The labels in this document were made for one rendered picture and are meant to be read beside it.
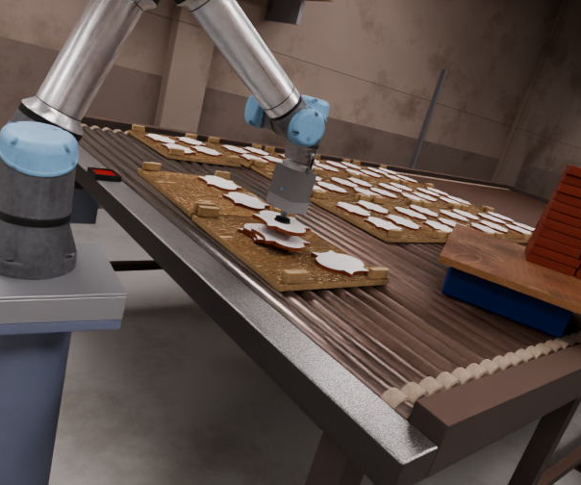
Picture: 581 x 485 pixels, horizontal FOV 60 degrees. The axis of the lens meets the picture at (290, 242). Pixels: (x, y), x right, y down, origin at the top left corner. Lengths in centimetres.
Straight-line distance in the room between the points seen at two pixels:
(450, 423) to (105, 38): 85
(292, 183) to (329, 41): 366
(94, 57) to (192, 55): 306
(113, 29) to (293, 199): 52
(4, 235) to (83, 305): 17
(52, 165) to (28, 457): 56
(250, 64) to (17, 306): 56
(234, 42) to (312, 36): 376
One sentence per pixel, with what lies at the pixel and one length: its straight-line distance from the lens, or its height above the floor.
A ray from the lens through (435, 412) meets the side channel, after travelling 78.
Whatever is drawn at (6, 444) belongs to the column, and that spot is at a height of 59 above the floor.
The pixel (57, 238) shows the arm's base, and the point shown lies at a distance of 93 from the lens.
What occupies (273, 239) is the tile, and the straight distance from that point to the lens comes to 121.
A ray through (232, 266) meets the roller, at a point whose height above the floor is 92.
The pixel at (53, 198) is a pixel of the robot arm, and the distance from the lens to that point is 90.
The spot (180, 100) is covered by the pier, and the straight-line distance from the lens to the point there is 406.
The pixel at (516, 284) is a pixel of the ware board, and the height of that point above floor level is 104.
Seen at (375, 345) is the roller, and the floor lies 92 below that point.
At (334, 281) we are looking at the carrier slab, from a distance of 114.
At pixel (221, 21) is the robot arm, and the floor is 139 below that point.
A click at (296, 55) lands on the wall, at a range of 462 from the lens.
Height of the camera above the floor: 133
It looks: 17 degrees down
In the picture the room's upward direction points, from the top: 16 degrees clockwise
